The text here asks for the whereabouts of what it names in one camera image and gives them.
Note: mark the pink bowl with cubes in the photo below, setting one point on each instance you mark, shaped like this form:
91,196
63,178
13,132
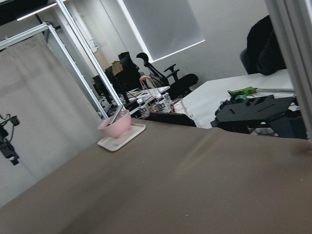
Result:
119,127

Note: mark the black office chair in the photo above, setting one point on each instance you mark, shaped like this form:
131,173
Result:
179,87

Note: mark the cream plastic tray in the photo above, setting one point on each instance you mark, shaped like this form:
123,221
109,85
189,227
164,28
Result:
113,144

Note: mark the seated person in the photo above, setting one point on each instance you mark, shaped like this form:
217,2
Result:
263,47

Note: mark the green handled reach grabber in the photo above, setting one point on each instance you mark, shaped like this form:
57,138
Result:
251,90

